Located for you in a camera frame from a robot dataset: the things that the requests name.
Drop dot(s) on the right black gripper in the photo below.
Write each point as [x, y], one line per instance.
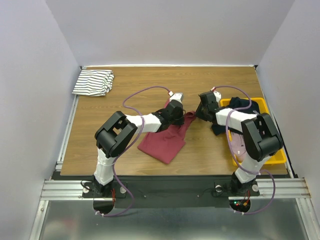
[200, 113]

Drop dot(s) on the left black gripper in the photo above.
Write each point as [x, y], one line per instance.
[181, 119]

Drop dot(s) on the maroon tank top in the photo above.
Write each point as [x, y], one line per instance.
[168, 140]

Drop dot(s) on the black white striped tank top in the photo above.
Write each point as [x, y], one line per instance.
[94, 83]

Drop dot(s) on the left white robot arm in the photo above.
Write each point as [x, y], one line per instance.
[113, 139]

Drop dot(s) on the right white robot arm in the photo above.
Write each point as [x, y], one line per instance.
[261, 137]

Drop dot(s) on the light pink tank top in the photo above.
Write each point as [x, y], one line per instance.
[238, 146]

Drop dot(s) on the yellow plastic tray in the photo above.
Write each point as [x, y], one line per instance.
[279, 157]

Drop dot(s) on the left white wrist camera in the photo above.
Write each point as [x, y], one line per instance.
[176, 96]

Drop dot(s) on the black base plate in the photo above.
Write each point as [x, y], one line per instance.
[175, 191]

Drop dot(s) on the aluminium frame rail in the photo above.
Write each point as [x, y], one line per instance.
[68, 102]

